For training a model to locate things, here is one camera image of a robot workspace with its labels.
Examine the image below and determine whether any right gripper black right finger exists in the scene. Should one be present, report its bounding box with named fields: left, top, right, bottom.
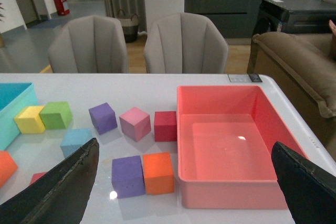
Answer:
left=271, top=142, right=335, bottom=223

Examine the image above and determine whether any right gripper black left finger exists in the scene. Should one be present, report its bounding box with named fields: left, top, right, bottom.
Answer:
left=1, top=138, right=99, bottom=223

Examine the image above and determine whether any light blue foam cube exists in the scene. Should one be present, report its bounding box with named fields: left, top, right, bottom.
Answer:
left=60, top=128, right=92, bottom=158

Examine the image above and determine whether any red foam cube centre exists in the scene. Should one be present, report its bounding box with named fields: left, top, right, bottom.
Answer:
left=29, top=172, right=47, bottom=185

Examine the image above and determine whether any orange foam cube left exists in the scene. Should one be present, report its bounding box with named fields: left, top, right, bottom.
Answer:
left=0, top=151, right=18, bottom=187

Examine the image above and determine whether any orange foam cube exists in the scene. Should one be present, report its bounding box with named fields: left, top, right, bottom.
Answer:
left=0, top=151, right=18, bottom=187
left=143, top=152, right=175, bottom=195

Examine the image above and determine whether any purple foam cube near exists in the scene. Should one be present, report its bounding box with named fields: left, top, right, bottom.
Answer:
left=111, top=155, right=145, bottom=199

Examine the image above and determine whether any purple foam cube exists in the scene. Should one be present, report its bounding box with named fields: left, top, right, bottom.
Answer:
left=111, top=155, right=145, bottom=199
left=89, top=103, right=118, bottom=135

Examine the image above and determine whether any green foam cube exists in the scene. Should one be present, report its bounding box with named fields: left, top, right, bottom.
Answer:
left=39, top=101, right=72, bottom=130

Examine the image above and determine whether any yellow foam cube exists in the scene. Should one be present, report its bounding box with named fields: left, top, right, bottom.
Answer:
left=14, top=105, right=46, bottom=134

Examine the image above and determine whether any purple foam cube far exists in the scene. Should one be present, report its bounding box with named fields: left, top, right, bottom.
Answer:
left=89, top=103, right=118, bottom=135

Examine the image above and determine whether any orange foam cube right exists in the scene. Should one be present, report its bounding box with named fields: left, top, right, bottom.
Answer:
left=143, top=152, right=175, bottom=195

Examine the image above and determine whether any pink plastic bin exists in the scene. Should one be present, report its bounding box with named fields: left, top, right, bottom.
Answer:
left=177, top=85, right=303, bottom=209

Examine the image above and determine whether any pink foam cube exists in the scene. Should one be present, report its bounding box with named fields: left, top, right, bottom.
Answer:
left=119, top=107, right=151, bottom=142

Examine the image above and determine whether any teal plastic bin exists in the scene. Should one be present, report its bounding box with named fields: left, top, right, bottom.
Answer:
left=0, top=82, right=38, bottom=151

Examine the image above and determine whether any table label sticker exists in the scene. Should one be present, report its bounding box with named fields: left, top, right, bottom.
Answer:
left=228, top=73, right=262, bottom=83

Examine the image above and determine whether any brown sofa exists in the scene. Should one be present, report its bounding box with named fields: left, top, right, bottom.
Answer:
left=247, top=32, right=335, bottom=157

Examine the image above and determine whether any dark red foam cube far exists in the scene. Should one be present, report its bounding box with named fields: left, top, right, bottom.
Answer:
left=154, top=111, right=177, bottom=142

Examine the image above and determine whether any grey chair left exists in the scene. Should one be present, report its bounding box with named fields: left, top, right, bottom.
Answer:
left=47, top=15, right=129, bottom=73

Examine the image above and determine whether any grey chair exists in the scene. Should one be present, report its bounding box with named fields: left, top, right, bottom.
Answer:
left=47, top=15, right=129, bottom=73
left=144, top=13, right=229, bottom=74

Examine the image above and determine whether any black appliance box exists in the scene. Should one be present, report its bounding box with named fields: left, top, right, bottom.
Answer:
left=247, top=0, right=335, bottom=73

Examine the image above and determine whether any woven basket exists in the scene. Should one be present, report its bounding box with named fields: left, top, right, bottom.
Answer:
left=117, top=9, right=139, bottom=43

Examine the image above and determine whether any grey chair right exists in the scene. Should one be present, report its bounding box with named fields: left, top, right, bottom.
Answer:
left=144, top=13, right=229, bottom=74

